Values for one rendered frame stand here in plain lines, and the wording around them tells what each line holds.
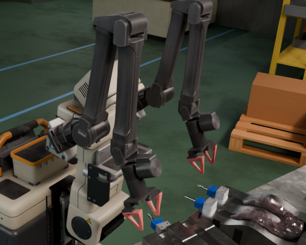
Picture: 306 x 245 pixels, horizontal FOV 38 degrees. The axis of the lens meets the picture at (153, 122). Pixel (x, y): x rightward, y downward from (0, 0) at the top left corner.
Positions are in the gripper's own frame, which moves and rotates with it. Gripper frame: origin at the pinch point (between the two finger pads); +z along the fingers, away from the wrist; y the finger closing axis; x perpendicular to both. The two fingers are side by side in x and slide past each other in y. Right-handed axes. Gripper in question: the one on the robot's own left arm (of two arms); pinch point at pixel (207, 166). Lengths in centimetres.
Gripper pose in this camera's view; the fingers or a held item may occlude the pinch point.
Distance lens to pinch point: 175.6
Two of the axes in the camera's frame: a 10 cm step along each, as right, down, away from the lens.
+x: -7.9, 1.6, 5.9
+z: 3.1, 9.4, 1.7
